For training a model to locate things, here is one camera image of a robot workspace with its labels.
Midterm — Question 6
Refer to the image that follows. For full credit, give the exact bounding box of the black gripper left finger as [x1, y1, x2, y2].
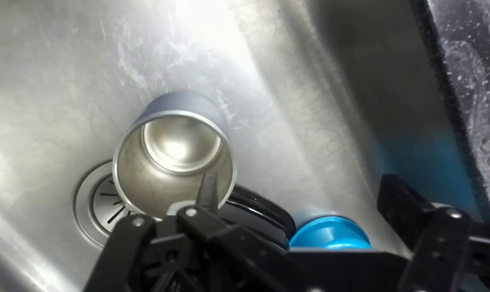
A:
[84, 175, 288, 292]

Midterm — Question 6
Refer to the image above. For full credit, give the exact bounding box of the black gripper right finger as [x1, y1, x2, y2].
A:
[376, 174, 490, 292]

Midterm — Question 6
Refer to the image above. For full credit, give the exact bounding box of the dark blue steel mug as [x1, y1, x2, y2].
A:
[111, 91, 236, 219]

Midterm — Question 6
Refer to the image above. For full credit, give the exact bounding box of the round sink drain strainer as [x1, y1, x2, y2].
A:
[73, 161, 131, 250]

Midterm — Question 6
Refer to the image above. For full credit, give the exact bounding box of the stainless steel sink basin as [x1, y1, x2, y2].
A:
[0, 0, 486, 292]

